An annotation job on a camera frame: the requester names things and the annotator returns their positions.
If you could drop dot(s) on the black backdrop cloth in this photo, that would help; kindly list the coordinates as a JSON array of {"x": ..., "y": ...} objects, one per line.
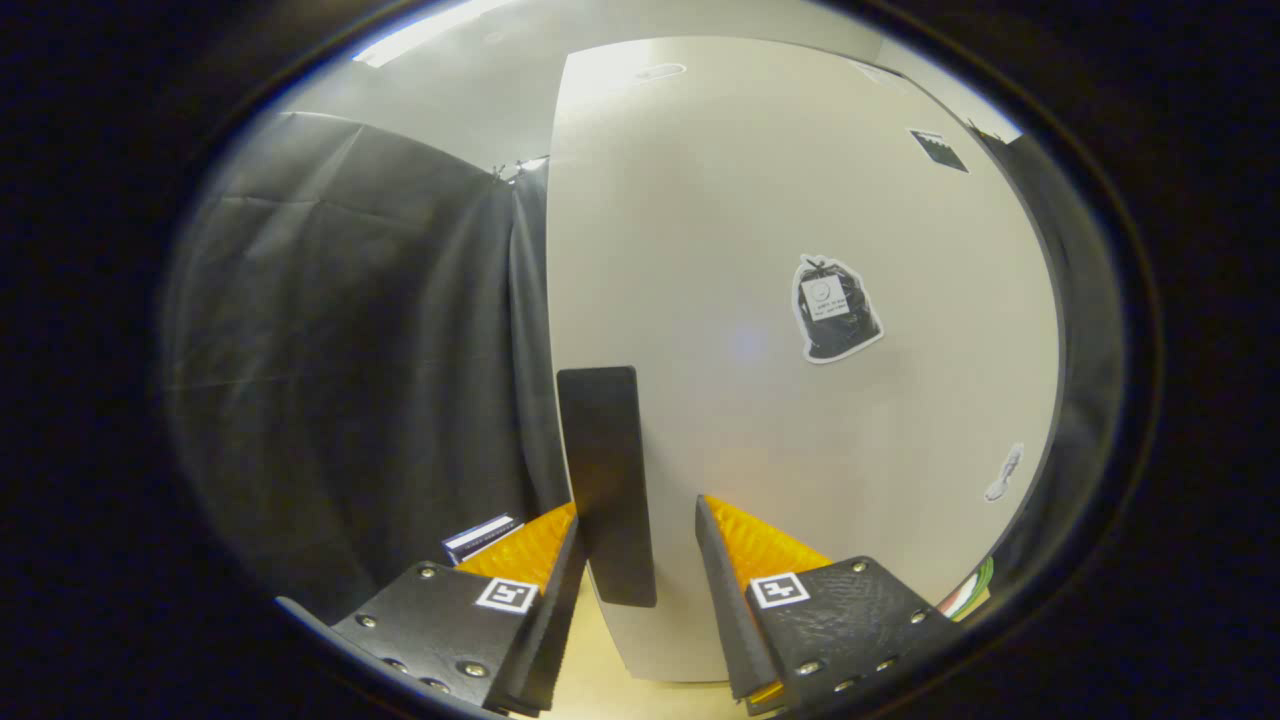
[{"x": 350, "y": 350}]

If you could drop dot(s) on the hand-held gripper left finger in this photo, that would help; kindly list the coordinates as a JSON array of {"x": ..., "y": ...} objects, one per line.
[{"x": 555, "y": 610}]

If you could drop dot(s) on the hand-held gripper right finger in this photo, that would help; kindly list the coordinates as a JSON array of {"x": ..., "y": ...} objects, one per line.
[{"x": 730, "y": 600}]

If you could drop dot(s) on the green striped item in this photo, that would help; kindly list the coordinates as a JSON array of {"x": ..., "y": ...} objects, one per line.
[{"x": 972, "y": 592}]

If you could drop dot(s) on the dark blue book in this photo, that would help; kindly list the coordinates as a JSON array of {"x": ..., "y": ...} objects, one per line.
[{"x": 480, "y": 537}]

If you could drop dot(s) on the white shoe cabinet door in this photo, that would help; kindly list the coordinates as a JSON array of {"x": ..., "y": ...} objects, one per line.
[{"x": 720, "y": 250}]

